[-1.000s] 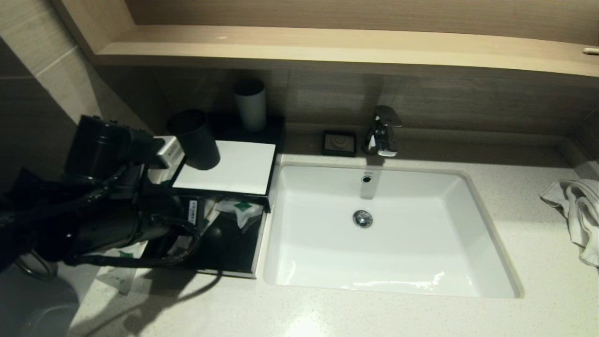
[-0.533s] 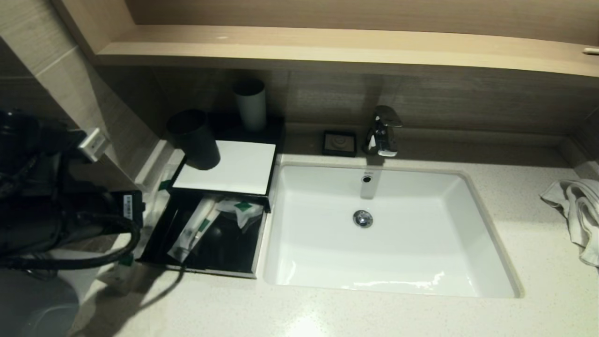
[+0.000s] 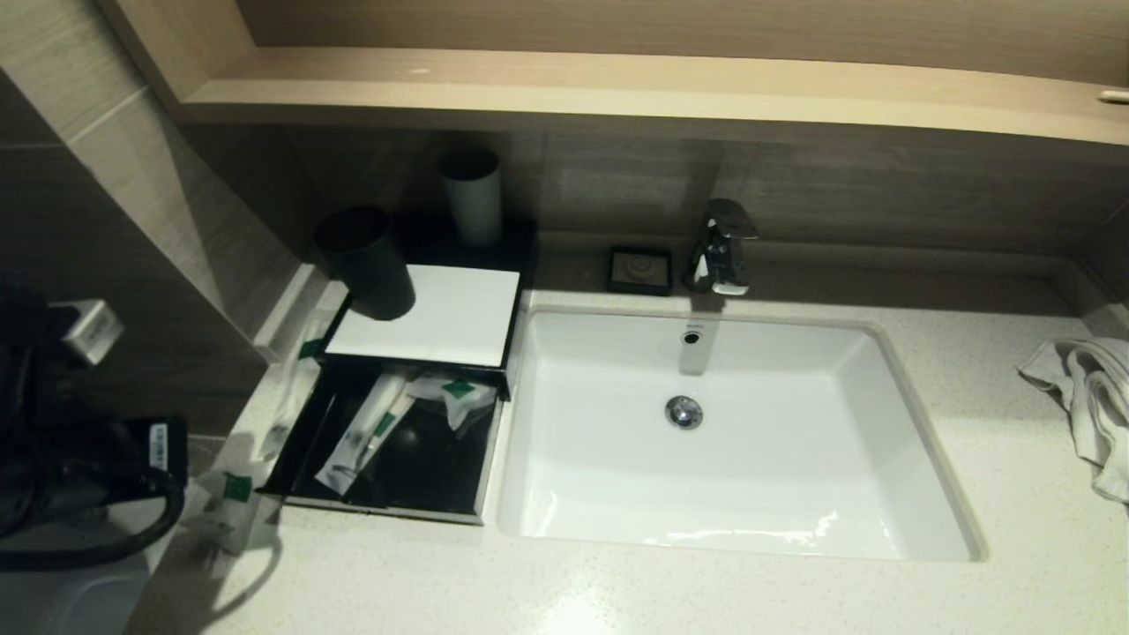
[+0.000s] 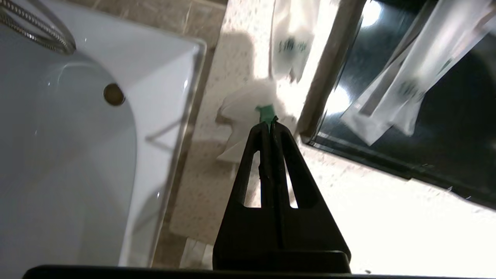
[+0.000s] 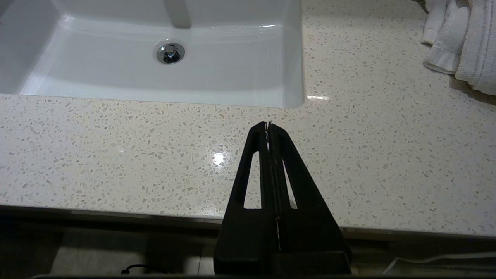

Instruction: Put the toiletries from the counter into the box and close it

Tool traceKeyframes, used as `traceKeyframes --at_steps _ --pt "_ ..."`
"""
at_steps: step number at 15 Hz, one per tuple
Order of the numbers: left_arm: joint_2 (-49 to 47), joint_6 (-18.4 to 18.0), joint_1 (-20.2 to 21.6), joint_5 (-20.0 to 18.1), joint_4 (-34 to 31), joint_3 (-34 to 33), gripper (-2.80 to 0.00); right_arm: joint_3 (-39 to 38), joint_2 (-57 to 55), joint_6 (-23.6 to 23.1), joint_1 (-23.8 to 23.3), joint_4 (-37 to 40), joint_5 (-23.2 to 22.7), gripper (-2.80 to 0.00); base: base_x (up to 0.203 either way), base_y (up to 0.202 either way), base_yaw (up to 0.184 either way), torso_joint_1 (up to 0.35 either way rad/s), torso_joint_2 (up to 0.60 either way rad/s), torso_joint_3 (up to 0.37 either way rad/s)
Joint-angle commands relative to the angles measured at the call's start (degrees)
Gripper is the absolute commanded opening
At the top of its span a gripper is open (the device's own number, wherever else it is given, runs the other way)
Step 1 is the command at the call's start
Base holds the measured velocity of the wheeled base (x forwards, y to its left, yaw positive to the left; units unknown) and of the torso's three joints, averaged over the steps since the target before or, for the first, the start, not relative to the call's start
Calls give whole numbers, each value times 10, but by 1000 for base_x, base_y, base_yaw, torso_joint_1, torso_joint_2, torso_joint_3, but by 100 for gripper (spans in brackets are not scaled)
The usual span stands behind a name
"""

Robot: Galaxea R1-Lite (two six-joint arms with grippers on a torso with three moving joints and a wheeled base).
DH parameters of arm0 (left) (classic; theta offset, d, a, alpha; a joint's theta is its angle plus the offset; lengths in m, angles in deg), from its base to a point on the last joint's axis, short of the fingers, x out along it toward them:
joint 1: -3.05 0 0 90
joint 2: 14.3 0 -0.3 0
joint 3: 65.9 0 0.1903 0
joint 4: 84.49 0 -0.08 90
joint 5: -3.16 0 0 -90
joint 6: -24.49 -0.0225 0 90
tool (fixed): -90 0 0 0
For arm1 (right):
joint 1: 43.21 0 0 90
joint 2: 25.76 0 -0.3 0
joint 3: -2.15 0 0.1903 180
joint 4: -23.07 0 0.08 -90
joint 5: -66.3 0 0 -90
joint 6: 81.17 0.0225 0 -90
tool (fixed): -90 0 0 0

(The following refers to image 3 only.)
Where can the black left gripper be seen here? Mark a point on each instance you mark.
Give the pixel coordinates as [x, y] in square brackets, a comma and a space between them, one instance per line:
[150, 454]

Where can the small white green-label sachet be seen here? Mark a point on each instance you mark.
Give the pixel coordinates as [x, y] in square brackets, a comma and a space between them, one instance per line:
[459, 392]
[231, 507]

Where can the long white toothbrush packet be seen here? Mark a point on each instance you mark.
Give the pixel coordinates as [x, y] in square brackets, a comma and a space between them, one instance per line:
[357, 437]
[291, 397]

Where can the black glossy drawer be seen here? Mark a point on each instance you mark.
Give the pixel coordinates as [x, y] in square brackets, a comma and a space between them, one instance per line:
[423, 481]

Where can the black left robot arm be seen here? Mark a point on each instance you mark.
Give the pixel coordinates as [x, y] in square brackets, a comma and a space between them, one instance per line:
[26, 397]

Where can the long beige toothbrush packet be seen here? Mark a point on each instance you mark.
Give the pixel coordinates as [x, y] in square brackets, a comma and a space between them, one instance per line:
[386, 426]

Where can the black cup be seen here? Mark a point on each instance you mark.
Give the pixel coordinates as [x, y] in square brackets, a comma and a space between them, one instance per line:
[370, 265]

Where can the grey cup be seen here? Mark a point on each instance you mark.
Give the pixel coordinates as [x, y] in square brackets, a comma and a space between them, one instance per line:
[472, 203]

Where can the black glossy tray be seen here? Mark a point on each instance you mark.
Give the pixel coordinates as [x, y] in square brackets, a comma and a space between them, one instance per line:
[516, 234]

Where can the black square soap dish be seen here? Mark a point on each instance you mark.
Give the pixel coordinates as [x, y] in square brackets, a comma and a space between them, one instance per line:
[639, 272]

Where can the chrome drain plug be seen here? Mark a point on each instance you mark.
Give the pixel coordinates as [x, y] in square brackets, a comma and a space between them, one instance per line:
[684, 413]

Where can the light wooden shelf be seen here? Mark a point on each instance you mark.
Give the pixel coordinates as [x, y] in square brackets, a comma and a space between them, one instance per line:
[617, 88]

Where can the white ceramic sink basin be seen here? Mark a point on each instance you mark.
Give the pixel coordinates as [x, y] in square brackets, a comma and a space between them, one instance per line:
[750, 476]

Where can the chrome faucet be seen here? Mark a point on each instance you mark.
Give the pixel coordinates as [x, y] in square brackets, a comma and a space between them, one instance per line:
[719, 256]

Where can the white towel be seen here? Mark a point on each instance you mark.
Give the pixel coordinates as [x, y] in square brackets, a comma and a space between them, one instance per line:
[1089, 397]

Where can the small pale object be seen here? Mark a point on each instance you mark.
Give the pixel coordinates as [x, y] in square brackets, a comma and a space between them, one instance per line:
[1113, 97]

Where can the small white rectangular block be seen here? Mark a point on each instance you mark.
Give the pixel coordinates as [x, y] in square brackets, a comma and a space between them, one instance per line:
[93, 331]

